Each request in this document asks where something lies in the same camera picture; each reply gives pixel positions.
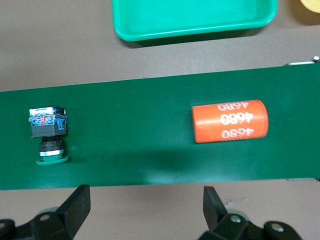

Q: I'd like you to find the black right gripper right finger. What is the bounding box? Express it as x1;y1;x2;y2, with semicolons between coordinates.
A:
198;186;304;240

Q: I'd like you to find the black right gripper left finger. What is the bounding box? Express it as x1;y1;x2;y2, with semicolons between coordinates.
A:
0;184;91;240

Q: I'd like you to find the green conveyor belt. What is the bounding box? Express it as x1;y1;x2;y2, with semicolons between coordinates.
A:
0;56;320;191

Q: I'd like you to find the yellow plastic tray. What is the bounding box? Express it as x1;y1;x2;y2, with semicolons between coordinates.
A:
299;0;320;13

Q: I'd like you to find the green push button switch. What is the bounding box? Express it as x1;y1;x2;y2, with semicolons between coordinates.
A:
28;105;70;166

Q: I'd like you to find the green plastic tray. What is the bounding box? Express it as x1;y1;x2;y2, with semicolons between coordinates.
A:
111;0;279;43

